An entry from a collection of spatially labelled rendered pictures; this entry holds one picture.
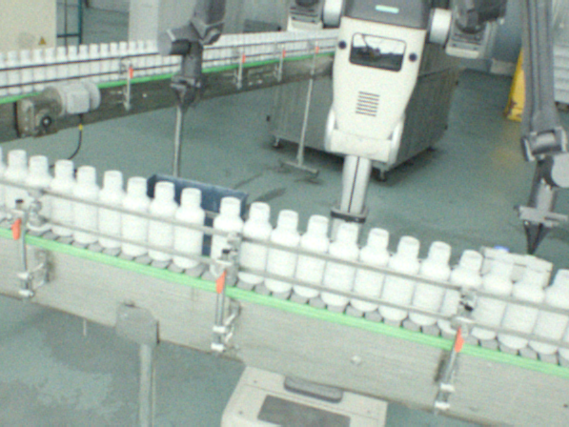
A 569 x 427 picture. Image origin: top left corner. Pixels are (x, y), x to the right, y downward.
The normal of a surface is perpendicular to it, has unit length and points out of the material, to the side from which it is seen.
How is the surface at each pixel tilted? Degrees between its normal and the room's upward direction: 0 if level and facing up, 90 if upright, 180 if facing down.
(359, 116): 90
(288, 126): 91
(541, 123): 98
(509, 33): 90
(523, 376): 90
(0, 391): 0
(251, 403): 0
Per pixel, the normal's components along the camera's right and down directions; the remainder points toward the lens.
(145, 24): -0.54, 0.29
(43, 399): 0.13, -0.91
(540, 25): 0.03, 0.54
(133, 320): -0.25, 0.36
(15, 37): 0.84, 0.32
